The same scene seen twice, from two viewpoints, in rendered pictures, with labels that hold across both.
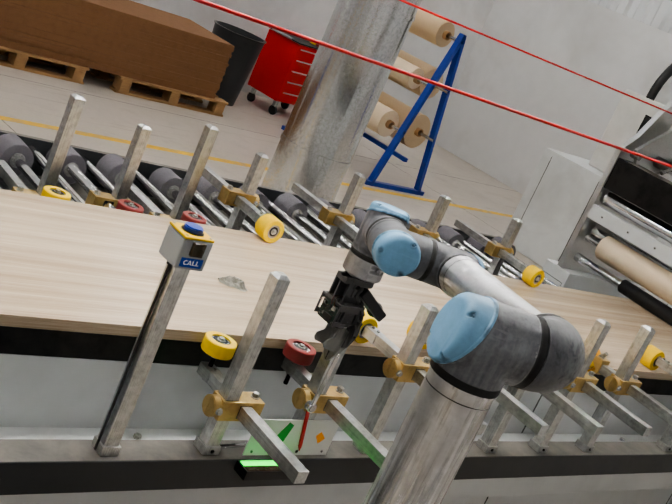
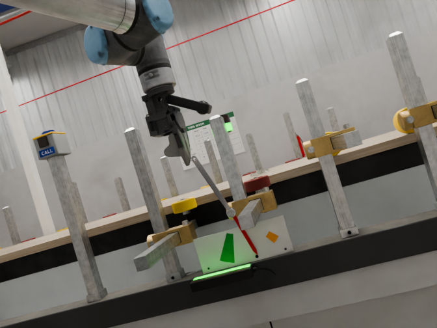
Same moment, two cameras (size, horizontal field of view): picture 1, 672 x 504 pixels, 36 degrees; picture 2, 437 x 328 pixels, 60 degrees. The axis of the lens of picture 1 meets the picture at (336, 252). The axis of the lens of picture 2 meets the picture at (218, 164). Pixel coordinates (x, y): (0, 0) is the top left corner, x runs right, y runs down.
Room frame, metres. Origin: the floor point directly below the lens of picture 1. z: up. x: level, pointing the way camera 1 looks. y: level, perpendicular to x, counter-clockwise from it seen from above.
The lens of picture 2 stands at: (1.67, -0.94, 0.96)
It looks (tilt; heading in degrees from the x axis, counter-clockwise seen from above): 1 degrees up; 55
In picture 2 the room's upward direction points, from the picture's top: 17 degrees counter-clockwise
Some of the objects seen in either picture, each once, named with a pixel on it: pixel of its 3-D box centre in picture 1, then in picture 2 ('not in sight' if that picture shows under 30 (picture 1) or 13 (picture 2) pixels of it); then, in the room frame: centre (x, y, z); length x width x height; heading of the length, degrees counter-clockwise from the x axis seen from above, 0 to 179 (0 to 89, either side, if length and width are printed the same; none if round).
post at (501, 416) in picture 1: (510, 399); not in sight; (2.81, -0.63, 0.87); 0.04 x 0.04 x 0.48; 44
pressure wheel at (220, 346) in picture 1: (213, 358); (187, 215); (2.25, 0.16, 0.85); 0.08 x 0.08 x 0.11
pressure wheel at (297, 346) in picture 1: (293, 364); (260, 194); (2.43, -0.02, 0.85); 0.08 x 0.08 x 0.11
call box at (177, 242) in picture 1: (185, 247); (52, 146); (1.94, 0.27, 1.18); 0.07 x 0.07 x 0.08; 44
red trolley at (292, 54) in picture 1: (290, 75); not in sight; (10.88, 1.19, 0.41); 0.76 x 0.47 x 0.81; 146
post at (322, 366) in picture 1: (316, 389); (240, 198); (2.29, -0.09, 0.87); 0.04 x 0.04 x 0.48; 44
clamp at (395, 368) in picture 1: (407, 369); (330, 143); (2.48, -0.29, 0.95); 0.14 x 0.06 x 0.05; 134
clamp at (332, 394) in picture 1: (318, 398); (251, 205); (2.31, -0.11, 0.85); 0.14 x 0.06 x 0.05; 134
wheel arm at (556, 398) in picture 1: (535, 380); not in sight; (2.83, -0.67, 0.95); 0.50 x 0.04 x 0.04; 44
